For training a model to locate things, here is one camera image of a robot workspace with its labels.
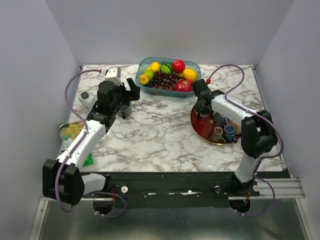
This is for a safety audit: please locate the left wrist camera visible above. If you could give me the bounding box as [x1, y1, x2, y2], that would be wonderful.
[104, 66, 122, 85]

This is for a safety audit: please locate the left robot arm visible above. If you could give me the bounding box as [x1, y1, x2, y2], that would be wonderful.
[42, 78, 141, 206]

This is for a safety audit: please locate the green striped melon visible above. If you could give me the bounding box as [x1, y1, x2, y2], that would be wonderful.
[160, 63, 173, 74]

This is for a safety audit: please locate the pink mug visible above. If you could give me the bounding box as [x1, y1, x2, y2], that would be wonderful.
[228, 119, 241, 135]

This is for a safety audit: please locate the yellow lemon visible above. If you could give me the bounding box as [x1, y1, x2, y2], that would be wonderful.
[182, 68, 198, 82]

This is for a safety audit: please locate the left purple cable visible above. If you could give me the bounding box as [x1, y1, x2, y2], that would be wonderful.
[54, 68, 127, 219]

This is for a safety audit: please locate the grey blue mug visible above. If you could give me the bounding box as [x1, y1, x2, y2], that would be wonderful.
[213, 113, 229, 128]

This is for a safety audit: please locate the teal plastic fruit tub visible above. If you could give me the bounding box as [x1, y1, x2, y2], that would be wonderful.
[135, 57, 201, 98]

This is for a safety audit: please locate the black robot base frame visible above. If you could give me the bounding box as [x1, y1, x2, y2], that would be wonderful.
[82, 168, 261, 210]

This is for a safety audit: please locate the yellow pear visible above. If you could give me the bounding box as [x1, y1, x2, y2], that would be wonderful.
[147, 61, 161, 73]

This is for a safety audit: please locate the red apple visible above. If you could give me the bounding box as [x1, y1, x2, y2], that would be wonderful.
[172, 59, 186, 74]

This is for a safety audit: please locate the green lime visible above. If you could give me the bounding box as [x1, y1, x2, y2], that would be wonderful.
[144, 69, 154, 80]

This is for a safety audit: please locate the brown mug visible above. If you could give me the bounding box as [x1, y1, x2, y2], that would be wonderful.
[209, 126, 227, 144]

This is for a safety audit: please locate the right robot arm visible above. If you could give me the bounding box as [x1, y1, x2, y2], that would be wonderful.
[191, 79, 278, 196]

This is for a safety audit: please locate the red grape bunch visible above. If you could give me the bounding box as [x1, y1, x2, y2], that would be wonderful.
[153, 85, 173, 91]

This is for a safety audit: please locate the pink dragon fruit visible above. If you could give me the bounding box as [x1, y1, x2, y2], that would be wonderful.
[173, 79, 194, 93]

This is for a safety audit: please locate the red round tray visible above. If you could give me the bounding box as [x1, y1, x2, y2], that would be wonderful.
[190, 105, 241, 146]

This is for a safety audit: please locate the white bottle black cap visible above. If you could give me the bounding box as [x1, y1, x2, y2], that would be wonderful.
[77, 91, 97, 114]

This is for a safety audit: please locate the dark grey mug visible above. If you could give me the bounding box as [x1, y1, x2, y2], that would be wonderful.
[117, 103, 132, 119]

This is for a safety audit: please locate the green chips bag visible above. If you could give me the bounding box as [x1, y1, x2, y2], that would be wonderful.
[59, 121, 84, 155]

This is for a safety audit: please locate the dark blue mug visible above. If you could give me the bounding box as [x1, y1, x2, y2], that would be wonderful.
[223, 124, 238, 143]

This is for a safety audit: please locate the cream ceramic mug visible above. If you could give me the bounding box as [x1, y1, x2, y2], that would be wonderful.
[195, 111, 213, 119]

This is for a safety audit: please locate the dark purple grape bunch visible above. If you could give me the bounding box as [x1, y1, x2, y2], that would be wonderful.
[145, 71, 182, 88]

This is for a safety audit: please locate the orange mandarin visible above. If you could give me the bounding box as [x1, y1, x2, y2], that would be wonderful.
[139, 73, 150, 85]

